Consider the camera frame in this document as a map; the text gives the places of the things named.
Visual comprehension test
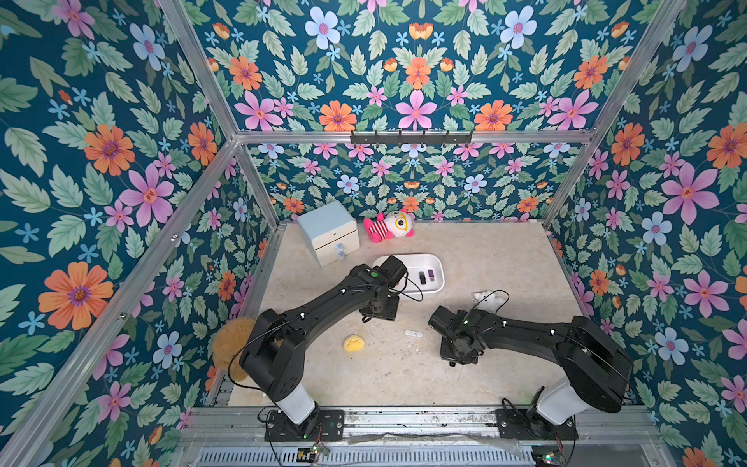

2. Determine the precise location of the light blue mini drawer cabinet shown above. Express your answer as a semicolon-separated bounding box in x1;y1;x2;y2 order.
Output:
298;202;360;267

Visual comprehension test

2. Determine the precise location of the yellow plush chick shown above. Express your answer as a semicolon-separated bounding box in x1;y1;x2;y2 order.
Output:
344;335;366;353

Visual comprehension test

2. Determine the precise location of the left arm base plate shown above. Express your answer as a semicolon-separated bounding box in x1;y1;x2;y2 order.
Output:
265;409;345;443

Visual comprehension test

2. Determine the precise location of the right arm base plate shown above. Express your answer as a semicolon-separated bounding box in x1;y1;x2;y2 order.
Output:
495;408;579;442

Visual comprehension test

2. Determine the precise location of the white storage box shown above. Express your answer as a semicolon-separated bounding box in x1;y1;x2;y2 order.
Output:
394;253;445;301

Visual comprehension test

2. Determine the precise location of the pink striped plush toy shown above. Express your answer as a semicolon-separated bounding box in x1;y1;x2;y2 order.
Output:
364;211;416;243

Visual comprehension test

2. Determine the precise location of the small white plush toy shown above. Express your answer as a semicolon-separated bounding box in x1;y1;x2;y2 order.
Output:
473;289;510;313

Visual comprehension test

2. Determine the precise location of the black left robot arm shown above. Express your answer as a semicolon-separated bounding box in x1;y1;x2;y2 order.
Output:
231;256;408;429

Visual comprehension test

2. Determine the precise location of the black hook rail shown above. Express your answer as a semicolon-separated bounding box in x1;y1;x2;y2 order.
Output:
349;130;474;146

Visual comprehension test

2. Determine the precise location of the brown teddy bear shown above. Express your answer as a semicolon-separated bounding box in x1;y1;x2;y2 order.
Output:
212;317;256;383

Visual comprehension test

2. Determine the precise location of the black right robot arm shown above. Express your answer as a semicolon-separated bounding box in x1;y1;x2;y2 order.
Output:
428;307;632;426

